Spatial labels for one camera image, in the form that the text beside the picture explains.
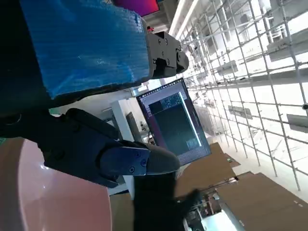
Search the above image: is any pink bowl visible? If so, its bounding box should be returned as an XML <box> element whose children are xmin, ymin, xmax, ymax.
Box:
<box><xmin>0</xmin><ymin>138</ymin><xmax>113</xmax><ymax>231</ymax></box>

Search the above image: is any bare left hand blue tape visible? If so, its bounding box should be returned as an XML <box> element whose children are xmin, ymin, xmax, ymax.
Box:
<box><xmin>0</xmin><ymin>0</ymin><xmax>190</xmax><ymax>189</ymax></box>

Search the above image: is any purple screen monitor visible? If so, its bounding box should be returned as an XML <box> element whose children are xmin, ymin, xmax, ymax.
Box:
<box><xmin>113</xmin><ymin>0</ymin><xmax>161</xmax><ymax>17</ymax></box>

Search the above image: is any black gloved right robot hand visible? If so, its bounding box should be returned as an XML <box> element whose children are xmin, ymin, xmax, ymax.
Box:
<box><xmin>133</xmin><ymin>171</ymin><xmax>202</xmax><ymax>231</ymax></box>

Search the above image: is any dark screen computer monitor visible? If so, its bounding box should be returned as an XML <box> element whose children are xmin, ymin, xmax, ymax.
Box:
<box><xmin>136</xmin><ymin>77</ymin><xmax>212</xmax><ymax>167</ymax></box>

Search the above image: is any brown desk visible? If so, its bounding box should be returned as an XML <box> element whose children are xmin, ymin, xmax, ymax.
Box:
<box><xmin>216</xmin><ymin>171</ymin><xmax>308</xmax><ymax>231</ymax></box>
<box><xmin>175</xmin><ymin>141</ymin><xmax>242</xmax><ymax>198</ymax></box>

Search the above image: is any white metal scaffold frame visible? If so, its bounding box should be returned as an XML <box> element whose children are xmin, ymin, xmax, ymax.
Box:
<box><xmin>168</xmin><ymin>0</ymin><xmax>308</xmax><ymax>191</ymax></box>

